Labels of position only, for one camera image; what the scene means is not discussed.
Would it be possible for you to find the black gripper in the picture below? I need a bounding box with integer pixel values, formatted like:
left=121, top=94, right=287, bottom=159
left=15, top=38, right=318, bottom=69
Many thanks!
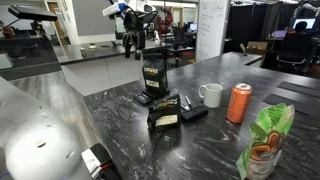
left=123, top=11, right=145, bottom=61

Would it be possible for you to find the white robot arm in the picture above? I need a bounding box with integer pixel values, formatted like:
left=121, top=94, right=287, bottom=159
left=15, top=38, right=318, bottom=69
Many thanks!
left=0, top=78, right=91, bottom=180

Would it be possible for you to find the thin white marker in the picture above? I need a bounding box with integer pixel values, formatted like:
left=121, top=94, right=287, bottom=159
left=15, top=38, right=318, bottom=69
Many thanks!
left=185, top=96, right=192, bottom=109

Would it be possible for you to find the white ceramic mug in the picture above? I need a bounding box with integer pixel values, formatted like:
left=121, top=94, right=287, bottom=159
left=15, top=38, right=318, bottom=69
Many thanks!
left=198, top=83, right=223, bottom=108

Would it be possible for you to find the black coffee bag on scale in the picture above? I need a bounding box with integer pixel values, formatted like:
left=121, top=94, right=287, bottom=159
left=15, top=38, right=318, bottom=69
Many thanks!
left=142, top=59, right=168, bottom=93

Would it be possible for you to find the black digital scale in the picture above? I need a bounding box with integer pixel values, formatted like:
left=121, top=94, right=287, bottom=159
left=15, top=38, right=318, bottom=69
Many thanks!
left=134, top=89, right=170, bottom=105

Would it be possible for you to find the grey side counter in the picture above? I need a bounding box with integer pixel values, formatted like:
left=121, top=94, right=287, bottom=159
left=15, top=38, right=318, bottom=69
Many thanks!
left=53, top=39, right=168, bottom=65

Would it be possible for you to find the small black coffee bag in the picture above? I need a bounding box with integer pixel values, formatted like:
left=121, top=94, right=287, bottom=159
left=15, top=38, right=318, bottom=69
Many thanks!
left=147, top=94, right=181, bottom=134

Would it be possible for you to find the white whiteboard panel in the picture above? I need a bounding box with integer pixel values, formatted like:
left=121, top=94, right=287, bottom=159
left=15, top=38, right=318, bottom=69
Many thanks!
left=196, top=0, right=231, bottom=62

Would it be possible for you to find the black rectangular case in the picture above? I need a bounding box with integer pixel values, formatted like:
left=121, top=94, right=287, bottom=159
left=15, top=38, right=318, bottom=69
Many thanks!
left=182, top=106, right=208, bottom=122

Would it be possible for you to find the orange soda can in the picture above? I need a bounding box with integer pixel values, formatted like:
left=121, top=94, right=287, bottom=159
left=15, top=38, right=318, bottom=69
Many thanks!
left=226, top=83, right=252, bottom=124

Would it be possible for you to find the cardboard box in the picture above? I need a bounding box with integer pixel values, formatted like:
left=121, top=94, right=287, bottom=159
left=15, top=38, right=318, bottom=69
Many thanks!
left=240, top=41, right=268, bottom=55

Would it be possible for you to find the green snack bag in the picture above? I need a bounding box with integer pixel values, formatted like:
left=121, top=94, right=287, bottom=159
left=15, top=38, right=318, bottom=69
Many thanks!
left=236, top=103, right=295, bottom=180

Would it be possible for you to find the black office chair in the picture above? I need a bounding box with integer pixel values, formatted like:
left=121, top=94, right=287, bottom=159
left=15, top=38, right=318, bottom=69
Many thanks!
left=277, top=21, right=313, bottom=74

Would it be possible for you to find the black overhead camera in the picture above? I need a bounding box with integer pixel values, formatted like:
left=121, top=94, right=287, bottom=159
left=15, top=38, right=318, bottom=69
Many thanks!
left=8, top=5, right=57, bottom=21

